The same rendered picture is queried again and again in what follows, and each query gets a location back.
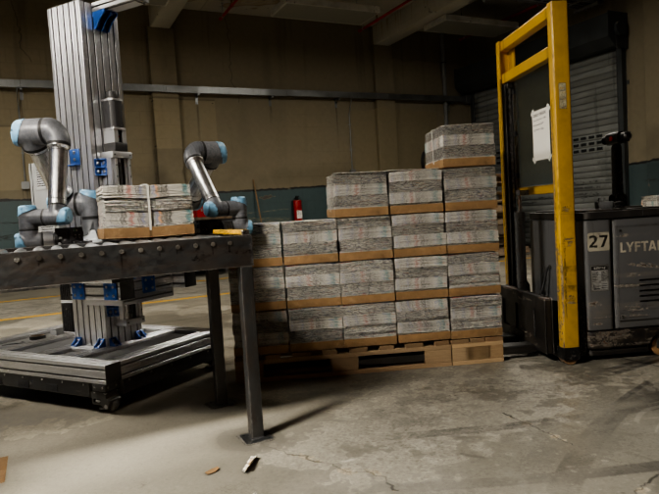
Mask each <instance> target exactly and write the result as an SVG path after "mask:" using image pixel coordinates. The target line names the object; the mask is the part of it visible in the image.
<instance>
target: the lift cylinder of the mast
mask: <svg viewBox="0 0 659 494"><path fill-rule="evenodd" d="M522 195H529V190H516V207H517V213H514V219H515V231H516V255H517V279H518V288H522V289H525V290H528V285H527V261H526V237H525V212H522ZM548 269H551V265H549V266H548V267H547V268H546V269H545V272H544V277H543V282H542V285H541V289H540V292H539V294H541V295H542V291H543V288H544V284H545V280H546V276H547V272H548Z"/></svg>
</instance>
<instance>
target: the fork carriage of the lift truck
mask: <svg viewBox="0 0 659 494"><path fill-rule="evenodd" d="M500 295H502V306H501V308H502V309H501V310H502V311H501V314H502V315H501V317H502V322H501V323H502V328H503V332H504V333H510V332H511V333H513V334H515V335H516V336H517V340H519V341H521V342H522V341H529V342H530V343H532V344H533V345H534V349H536V350H538V351H540V352H542V353H544V354H546V355H547V354H555V345H554V319H553V298H551V297H547V296H544V295H541V294H537V293H534V292H531V291H528V290H525V289H522V288H518V287H515V286H512V285H508V284H506V285H501V293H500Z"/></svg>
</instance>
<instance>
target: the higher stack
mask: <svg viewBox="0 0 659 494"><path fill-rule="evenodd" d="M432 130H433V131H431V132H429V133H427V134H426V135H425V139H426V140H425V141H426V142H425V143H426V144H425V147H426V148H425V152H426V154H425V156H426V165H428V164H431V163H433V164H434V162H436V161H439V160H442V159H455V158H473V157H489V156H494V155H495V153H496V152H495V151H496V149H495V145H494V144H495V143H494V139H493V138H494V137H493V136H494V135H493V123H463V124H449V125H441V126H439V127H438V128H436V129H432ZM490 166H492V165H478V166H462V167H445V168H440V169H439V170H441V177H442V179H441V180H442V184H441V185H442V186H441V188H442V195H441V196H442V197H441V198H442V203H451V202H467V201H482V200H496V198H497V193H496V192H497V191H496V186H497V185H496V184H497V183H496V181H495V180H496V178H497V176H495V175H496V173H495V172H496V170H495V167H490ZM489 209H494V208H486V209H472V210H456V211H442V212H439V213H443V214H444V224H443V225H444V227H443V228H444V232H445V233H446V234H445V235H446V244H445V245H447V250H448V246H449V245H465V244H481V243H497V242H498V241H499V239H498V237H499V236H498V235H499V234H498V224H497V222H498V220H497V217H496V210H489ZM442 255H445V256H447V260H446V261H447V262H446V264H447V280H446V281H447V288H449V289H450V288H463V287H476V286H489V285H499V283H500V280H501V279H500V277H501V276H499V273H500V267H499V265H500V264H499V263H500V262H499V258H497V257H499V254H498V252H494V251H484V252H469V253H453V254H442ZM445 298H447V299H446V300H447V306H448V308H449V309H448V311H449V314H448V315H449V329H450V330H451V331H458V330H470V329H483V328H496V327H502V323H501V322H502V317H501V315H502V314H501V311H502V310H501V309H502V308H501V306H502V295H500V294H498V293H489V294H477V295H464V296H452V297H449V296H448V297H445ZM447 340H449V344H451V358H452V359H451V361H452V366H460V365H471V364H483V363H494V362H504V358H503V357H504V356H503V336H501V335H494V336H483V337H471V338H459V339H447Z"/></svg>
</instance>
